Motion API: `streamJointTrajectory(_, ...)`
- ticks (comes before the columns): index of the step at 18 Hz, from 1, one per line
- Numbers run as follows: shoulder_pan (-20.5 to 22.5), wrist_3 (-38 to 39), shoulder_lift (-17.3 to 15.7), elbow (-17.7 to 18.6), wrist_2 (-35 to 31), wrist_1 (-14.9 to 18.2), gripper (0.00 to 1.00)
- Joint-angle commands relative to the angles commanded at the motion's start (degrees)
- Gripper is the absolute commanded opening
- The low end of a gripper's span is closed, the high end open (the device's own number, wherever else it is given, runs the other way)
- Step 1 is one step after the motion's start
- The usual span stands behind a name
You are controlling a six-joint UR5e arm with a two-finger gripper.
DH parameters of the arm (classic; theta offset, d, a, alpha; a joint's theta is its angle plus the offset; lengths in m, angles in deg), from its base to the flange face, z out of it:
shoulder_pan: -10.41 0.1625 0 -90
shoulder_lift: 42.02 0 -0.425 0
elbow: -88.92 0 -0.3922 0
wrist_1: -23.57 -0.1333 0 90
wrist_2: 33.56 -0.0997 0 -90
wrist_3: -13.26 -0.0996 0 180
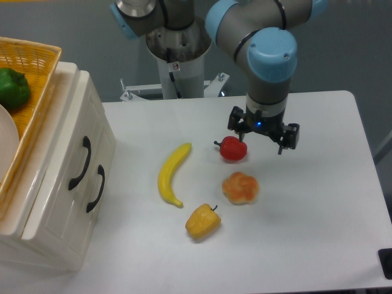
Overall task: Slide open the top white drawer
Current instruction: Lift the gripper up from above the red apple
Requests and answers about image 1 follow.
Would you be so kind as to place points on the green toy bell pepper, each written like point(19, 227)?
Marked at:
point(15, 91)

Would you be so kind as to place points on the yellow toy bell pepper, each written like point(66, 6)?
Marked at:
point(203, 221)

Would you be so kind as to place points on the white drawer cabinet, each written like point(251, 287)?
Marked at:
point(45, 249)

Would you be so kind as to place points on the black object at edge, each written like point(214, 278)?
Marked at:
point(385, 257)

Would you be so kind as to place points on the yellow toy banana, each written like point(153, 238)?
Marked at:
point(167, 172)

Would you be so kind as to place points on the orange toy bread roll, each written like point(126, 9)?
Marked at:
point(240, 188)

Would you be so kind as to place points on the white plate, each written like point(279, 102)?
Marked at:
point(9, 141)

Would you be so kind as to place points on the yellow woven basket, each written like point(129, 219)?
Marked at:
point(38, 62)

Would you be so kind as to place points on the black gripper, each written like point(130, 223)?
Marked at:
point(244, 122)

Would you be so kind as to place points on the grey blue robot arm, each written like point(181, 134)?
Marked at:
point(256, 36)

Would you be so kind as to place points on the red toy bell pepper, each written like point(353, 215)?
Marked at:
point(231, 148)

